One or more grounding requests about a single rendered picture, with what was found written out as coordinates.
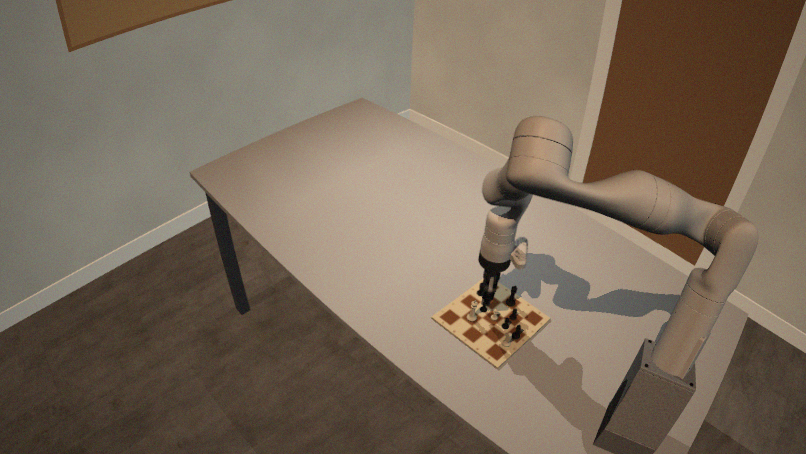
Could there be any brown and cream chessboard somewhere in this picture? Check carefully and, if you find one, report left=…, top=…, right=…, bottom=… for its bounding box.
left=431, top=279, right=550, bottom=368

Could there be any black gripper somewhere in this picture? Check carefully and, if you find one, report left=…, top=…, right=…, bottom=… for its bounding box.
left=478, top=252, right=511, bottom=306

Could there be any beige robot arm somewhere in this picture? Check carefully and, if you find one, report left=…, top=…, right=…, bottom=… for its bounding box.
left=480, top=116, right=758, bottom=379

